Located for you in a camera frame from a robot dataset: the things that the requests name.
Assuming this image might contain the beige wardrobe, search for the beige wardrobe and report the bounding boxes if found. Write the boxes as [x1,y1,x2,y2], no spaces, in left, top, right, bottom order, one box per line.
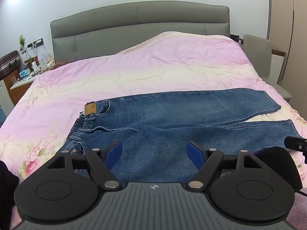
[267,0,307,115]

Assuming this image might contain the grey upholstered chair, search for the grey upholstered chair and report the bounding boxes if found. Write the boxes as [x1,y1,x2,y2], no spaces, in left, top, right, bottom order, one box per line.
[243,34,292,99]

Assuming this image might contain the blue denim pants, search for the blue denim pants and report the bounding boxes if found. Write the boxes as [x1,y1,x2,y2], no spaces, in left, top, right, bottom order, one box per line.
[63,89,303,184]

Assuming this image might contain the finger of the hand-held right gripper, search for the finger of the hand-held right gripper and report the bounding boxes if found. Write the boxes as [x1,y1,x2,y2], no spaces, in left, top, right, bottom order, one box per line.
[284,136,307,152]

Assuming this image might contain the brown suitcase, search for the brown suitcase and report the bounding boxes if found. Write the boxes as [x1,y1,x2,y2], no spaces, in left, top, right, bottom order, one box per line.
[0,51,21,80]

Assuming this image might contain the pink fleece cloth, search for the pink fleece cloth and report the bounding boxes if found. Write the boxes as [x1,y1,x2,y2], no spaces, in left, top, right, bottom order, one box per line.
[286,193,307,230]

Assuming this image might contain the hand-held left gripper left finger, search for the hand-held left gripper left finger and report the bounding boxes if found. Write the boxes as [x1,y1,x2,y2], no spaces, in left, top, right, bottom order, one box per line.
[47,140,123,190]

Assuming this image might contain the white wooden nightstand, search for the white wooden nightstand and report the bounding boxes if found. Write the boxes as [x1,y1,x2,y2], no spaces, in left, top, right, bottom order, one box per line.
[271,48,286,87]

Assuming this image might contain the pink floral blanket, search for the pink floral blanket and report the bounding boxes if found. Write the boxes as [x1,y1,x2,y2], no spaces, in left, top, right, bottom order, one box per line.
[0,31,307,197]

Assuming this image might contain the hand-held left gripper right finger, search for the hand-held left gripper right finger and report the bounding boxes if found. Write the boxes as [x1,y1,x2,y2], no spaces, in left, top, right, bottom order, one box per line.
[187,140,262,189]

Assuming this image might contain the small green plant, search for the small green plant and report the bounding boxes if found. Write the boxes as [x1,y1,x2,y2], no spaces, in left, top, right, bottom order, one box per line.
[18,35,26,53]

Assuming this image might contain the white bedside table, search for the white bedside table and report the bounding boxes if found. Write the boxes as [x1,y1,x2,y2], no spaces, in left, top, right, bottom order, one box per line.
[10,73,37,104]

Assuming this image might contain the grey upholstered headboard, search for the grey upholstered headboard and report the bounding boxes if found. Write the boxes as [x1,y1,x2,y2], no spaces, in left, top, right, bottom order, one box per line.
[50,1,231,64]

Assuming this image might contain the dark cloth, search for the dark cloth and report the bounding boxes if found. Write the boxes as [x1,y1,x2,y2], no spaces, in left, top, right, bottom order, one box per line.
[0,160,20,222]

